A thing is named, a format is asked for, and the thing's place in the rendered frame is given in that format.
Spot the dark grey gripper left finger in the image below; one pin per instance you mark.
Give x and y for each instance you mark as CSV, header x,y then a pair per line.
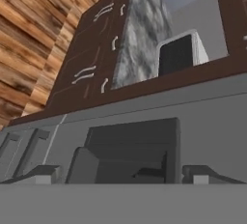
x,y
45,171

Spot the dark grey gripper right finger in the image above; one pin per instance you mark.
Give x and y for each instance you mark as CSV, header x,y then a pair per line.
x,y
199,171

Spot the grey fridge door with dispenser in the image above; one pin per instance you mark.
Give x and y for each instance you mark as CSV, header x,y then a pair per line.
x,y
209,125

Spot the white microwave with black door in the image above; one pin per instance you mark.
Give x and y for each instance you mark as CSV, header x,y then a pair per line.
x,y
180,52

